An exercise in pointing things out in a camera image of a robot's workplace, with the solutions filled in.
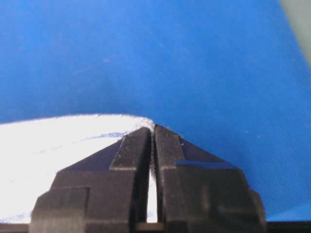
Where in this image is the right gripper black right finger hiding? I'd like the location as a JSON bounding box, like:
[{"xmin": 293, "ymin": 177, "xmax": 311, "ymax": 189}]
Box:
[{"xmin": 155, "ymin": 125, "xmax": 266, "ymax": 233}]

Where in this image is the blue striped white towel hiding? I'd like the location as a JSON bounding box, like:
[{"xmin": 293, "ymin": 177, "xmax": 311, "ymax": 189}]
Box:
[{"xmin": 0, "ymin": 114, "xmax": 155, "ymax": 223}]

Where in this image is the blue table cloth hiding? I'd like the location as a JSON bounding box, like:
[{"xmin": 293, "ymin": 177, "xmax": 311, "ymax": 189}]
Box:
[{"xmin": 0, "ymin": 0, "xmax": 311, "ymax": 222}]

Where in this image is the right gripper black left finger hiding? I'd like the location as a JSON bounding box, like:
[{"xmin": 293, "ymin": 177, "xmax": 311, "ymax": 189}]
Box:
[{"xmin": 29, "ymin": 127, "xmax": 151, "ymax": 233}]

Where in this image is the grey green foreground panel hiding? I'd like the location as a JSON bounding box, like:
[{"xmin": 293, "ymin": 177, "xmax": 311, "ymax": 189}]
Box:
[{"xmin": 279, "ymin": 0, "xmax": 311, "ymax": 73}]

